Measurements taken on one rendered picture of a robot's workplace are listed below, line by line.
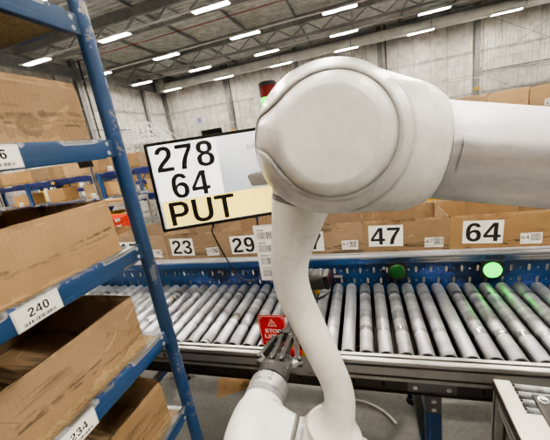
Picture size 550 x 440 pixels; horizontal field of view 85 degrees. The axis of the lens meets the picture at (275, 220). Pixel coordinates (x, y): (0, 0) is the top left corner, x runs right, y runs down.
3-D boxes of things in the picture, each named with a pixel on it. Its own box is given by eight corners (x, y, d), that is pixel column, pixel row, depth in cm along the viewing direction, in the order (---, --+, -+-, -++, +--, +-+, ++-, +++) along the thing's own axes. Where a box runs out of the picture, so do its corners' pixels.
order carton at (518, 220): (449, 250, 140) (449, 216, 136) (435, 230, 168) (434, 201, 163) (552, 247, 129) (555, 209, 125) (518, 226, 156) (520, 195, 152)
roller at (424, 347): (421, 368, 99) (420, 355, 98) (401, 290, 147) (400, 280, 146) (437, 369, 98) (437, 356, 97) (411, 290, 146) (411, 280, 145)
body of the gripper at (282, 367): (285, 371, 68) (293, 344, 77) (250, 368, 71) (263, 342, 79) (290, 397, 70) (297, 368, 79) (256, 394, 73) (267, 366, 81)
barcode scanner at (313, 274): (335, 305, 90) (326, 273, 88) (298, 308, 94) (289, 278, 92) (337, 293, 97) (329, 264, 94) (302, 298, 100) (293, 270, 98)
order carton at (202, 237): (168, 260, 186) (161, 235, 182) (192, 244, 213) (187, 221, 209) (225, 258, 175) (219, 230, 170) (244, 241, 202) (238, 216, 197)
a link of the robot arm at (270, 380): (240, 384, 66) (250, 364, 71) (247, 416, 68) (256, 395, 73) (280, 388, 63) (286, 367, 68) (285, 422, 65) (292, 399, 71)
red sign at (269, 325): (262, 346, 109) (257, 315, 105) (263, 344, 109) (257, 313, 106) (305, 348, 104) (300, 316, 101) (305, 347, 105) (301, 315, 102)
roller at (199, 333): (195, 352, 124) (185, 352, 126) (241, 290, 172) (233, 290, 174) (191, 341, 123) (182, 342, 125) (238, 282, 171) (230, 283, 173)
